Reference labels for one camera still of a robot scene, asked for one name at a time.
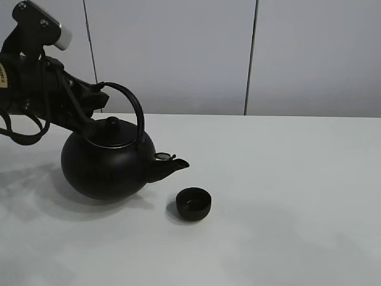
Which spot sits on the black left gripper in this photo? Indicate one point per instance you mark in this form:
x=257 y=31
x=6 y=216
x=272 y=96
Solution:
x=42 y=88

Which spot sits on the black cast iron teapot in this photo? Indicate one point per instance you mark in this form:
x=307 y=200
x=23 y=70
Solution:
x=118 y=159

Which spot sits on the small black teacup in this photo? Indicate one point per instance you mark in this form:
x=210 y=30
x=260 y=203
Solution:
x=193 y=204

